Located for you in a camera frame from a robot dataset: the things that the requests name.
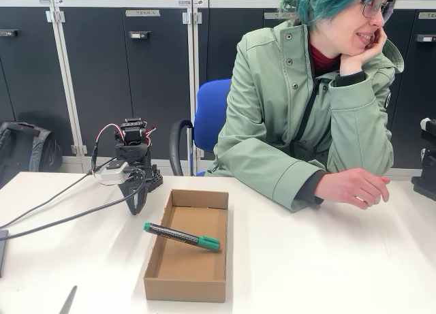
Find red white servo wires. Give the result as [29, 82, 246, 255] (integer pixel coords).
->
[90, 123, 158, 186]

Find teal-haired person in green jacket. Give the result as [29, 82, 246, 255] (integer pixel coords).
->
[204, 0, 405, 213]

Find person's right forearm green sleeve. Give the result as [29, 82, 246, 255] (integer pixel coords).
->
[217, 136, 328, 213]

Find dark grey backpack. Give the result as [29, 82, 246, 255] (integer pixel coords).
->
[0, 121, 63, 189]

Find blue office chair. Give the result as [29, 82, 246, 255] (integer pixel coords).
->
[169, 78, 232, 177]

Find person's left hand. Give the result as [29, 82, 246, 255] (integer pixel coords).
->
[339, 27, 388, 77]

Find person's left forearm green sleeve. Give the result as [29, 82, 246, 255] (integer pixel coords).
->
[326, 70, 396, 175]

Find white gripper camera box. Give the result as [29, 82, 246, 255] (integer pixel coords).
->
[99, 160, 127, 186]

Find grey USB hub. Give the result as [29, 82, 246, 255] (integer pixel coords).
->
[0, 229, 10, 277]

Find person's right hand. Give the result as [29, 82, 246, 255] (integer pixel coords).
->
[315, 167, 391, 211]

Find grey pointed metal strip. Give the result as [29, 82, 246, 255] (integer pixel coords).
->
[59, 285, 78, 314]

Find dark grey cabinet door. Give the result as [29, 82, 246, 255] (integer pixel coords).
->
[388, 9, 436, 168]
[0, 6, 74, 157]
[59, 6, 196, 160]
[197, 7, 283, 85]

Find green black marker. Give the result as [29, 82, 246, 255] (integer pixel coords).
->
[142, 221, 221, 253]

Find thin black cable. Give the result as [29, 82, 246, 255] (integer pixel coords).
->
[0, 144, 100, 230]

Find round metal-rimmed glasses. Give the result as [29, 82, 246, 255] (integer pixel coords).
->
[360, 0, 396, 20]

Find open cardboard box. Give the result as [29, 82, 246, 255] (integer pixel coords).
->
[142, 188, 230, 303]

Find thick black camera cable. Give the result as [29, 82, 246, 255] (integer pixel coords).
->
[0, 189, 139, 240]

